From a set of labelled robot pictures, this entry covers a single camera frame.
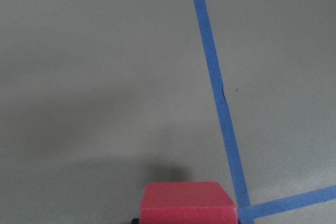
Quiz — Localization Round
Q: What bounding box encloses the red block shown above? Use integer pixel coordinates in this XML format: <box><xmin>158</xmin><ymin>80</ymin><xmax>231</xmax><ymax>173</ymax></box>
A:
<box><xmin>139</xmin><ymin>182</ymin><xmax>239</xmax><ymax>223</ymax></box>

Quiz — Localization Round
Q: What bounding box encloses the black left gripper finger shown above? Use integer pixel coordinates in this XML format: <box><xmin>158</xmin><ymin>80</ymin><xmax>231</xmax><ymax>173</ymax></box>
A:
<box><xmin>131</xmin><ymin>218</ymin><xmax>140</xmax><ymax>224</ymax></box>

